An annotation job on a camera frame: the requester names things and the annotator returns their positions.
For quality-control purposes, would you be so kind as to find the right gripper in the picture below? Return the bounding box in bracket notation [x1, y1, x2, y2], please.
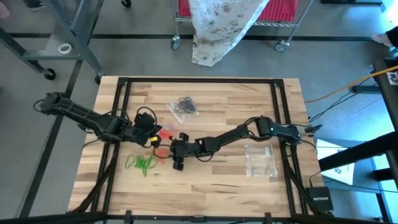
[169, 139, 201, 171]

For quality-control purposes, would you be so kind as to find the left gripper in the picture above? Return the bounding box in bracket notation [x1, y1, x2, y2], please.
[132, 123, 164, 149]

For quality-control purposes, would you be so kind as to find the orange rubber bands heap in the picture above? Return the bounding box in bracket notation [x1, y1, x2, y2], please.
[154, 148, 171, 160]

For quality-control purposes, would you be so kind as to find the black rubber bands heap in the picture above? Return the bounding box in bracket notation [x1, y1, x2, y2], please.
[174, 97, 198, 115]

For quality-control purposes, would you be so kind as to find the grey cart caster wheel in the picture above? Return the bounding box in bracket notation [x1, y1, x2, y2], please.
[274, 40, 290, 53]
[170, 34, 182, 51]

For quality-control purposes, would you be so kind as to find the white floral print cloth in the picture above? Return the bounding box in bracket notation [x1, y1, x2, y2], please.
[188, 0, 271, 67]

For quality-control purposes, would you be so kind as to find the red plastic bin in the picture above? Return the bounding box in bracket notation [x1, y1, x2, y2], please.
[257, 0, 301, 22]
[178, 0, 195, 18]

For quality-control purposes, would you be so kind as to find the grey metal rolling stand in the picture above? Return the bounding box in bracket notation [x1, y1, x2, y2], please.
[0, 0, 105, 85]

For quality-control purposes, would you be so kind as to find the white tape roll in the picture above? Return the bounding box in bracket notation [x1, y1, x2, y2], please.
[58, 42, 73, 55]

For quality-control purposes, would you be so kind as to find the white paper sheet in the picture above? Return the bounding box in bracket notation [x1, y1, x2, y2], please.
[314, 138, 355, 186]

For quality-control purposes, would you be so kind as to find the person's black shoe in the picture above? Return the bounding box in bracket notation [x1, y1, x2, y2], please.
[24, 0, 46, 10]

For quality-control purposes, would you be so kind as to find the black metal beam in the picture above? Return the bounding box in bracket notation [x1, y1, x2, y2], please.
[317, 132, 398, 171]

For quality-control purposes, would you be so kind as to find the black desk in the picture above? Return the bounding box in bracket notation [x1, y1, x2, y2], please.
[371, 57, 398, 187]

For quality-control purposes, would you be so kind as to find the white printed sticker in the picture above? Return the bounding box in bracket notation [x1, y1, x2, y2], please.
[385, 70, 398, 86]

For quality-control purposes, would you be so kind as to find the person's white shoe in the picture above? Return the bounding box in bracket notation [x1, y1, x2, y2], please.
[371, 32, 394, 48]

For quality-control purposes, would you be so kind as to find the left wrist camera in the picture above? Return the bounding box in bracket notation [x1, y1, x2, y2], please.
[134, 112, 156, 128]

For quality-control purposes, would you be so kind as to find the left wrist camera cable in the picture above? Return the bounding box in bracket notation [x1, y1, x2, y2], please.
[105, 106, 158, 125]

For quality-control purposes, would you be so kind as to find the black Netgear network switch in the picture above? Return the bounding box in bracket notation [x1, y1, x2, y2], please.
[306, 185, 334, 212]

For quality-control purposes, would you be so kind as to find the chrome wire shelving cart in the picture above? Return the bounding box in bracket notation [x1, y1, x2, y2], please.
[170, 0, 315, 53]

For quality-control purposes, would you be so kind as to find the black power cable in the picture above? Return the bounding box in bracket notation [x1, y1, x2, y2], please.
[307, 82, 383, 133]

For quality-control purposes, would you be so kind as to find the yellow extension cable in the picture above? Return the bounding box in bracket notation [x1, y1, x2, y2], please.
[303, 64, 398, 104]

